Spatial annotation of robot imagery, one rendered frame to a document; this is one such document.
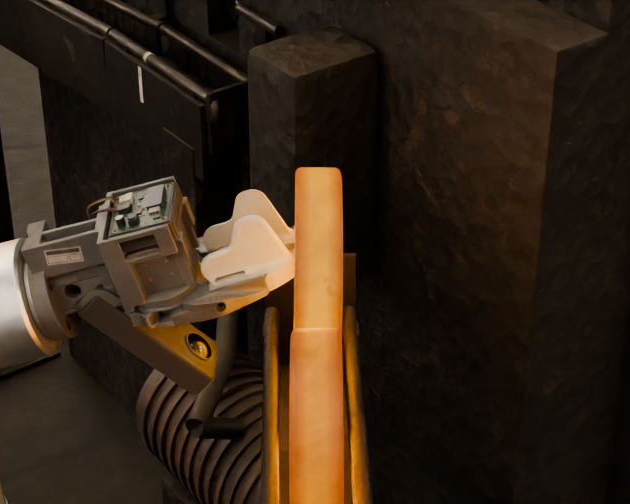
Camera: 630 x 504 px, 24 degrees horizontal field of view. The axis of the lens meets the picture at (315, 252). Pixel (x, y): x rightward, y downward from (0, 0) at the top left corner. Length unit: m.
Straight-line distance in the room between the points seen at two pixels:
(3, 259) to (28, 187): 1.67
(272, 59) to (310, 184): 0.29
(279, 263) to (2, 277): 0.20
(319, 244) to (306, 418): 0.15
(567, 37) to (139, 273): 0.39
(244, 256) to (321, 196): 0.07
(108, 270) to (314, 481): 0.24
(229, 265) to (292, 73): 0.28
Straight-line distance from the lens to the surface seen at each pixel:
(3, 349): 1.07
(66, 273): 1.06
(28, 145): 2.88
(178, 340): 1.10
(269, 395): 1.06
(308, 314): 0.99
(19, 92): 3.09
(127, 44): 1.54
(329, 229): 1.00
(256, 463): 1.27
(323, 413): 0.89
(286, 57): 1.29
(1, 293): 1.05
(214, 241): 1.07
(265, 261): 1.04
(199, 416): 1.25
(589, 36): 1.18
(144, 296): 1.04
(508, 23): 1.19
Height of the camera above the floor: 1.35
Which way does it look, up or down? 33 degrees down
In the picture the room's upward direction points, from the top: straight up
